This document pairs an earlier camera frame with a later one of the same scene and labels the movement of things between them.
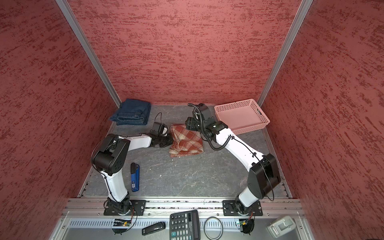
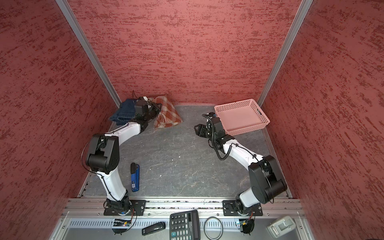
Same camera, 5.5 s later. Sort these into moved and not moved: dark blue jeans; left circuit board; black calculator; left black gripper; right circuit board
Moved: left black gripper
Not moved: right circuit board; black calculator; left circuit board; dark blue jeans
